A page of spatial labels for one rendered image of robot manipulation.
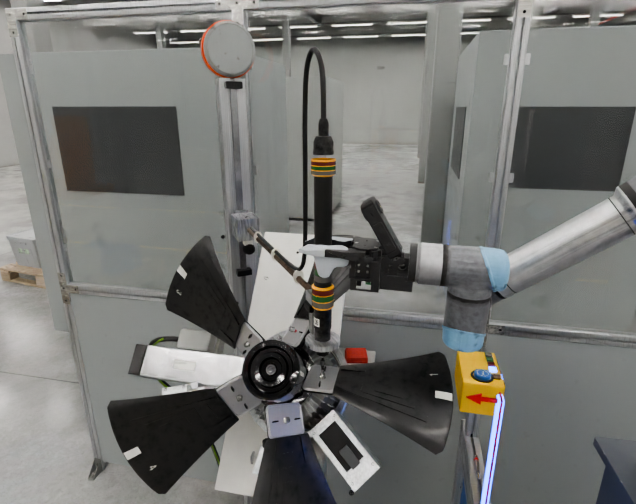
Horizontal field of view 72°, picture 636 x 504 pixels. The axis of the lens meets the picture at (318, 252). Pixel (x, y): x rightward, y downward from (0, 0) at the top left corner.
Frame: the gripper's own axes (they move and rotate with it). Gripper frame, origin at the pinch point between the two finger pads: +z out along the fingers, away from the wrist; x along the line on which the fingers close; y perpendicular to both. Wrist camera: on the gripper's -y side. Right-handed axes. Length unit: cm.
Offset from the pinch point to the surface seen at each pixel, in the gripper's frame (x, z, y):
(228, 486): -1, 19, 63
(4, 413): 94, 206, 151
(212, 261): 9.3, 24.4, 9.1
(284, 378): -6.1, 3.2, 26.2
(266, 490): -17.6, 3.5, 42.5
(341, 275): 11.6, -4.7, 10.6
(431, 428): -8.5, -25.1, 30.6
